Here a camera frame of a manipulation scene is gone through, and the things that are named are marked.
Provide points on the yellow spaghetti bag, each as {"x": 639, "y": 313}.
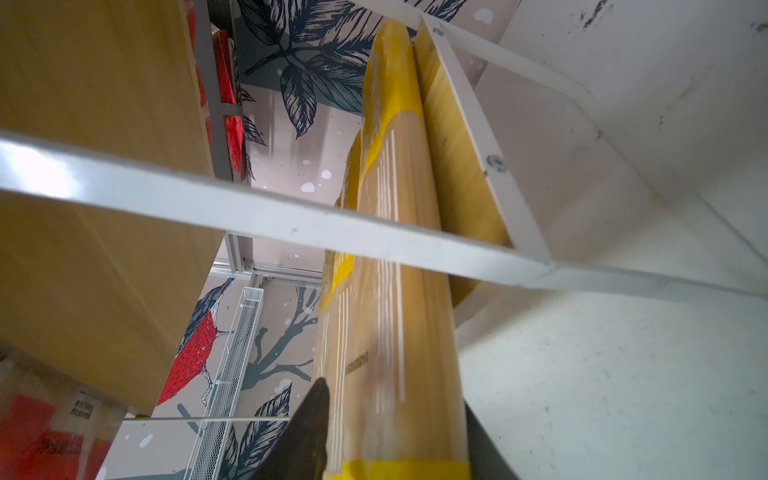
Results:
{"x": 345, "y": 228}
{"x": 400, "y": 413}

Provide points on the wooden two-tier shelf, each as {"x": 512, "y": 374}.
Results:
{"x": 99, "y": 117}

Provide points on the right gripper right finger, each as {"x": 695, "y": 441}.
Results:
{"x": 486, "y": 462}

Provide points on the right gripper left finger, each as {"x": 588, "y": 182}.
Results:
{"x": 300, "y": 452}

